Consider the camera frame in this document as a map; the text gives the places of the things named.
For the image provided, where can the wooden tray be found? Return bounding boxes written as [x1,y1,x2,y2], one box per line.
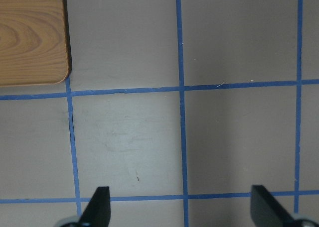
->
[0,0,72,87]

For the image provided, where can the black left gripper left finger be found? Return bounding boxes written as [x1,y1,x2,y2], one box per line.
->
[77,187,111,227]

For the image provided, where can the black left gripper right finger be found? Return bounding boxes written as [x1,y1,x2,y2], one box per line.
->
[250,185,299,227]

